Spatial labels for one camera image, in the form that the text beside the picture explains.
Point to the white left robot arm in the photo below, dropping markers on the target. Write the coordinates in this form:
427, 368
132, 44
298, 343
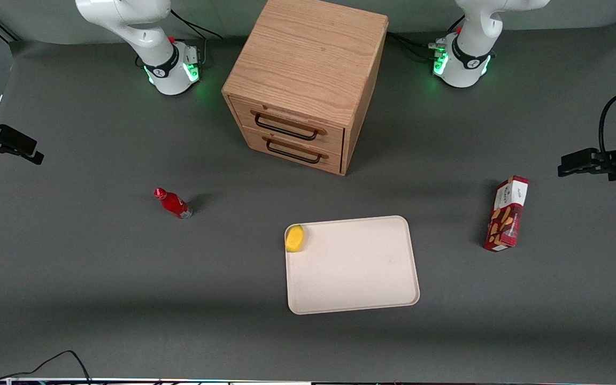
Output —
471, 48

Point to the red cookie box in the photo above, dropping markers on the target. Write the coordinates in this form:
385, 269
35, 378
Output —
507, 215

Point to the beige plastic tray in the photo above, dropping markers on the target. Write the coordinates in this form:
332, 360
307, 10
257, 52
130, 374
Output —
353, 267

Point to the red bottle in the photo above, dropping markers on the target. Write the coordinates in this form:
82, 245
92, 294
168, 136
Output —
174, 203

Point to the yellow lemon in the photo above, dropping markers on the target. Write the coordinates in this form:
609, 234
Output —
294, 238

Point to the wooden drawer cabinet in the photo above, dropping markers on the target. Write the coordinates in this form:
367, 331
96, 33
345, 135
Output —
308, 59

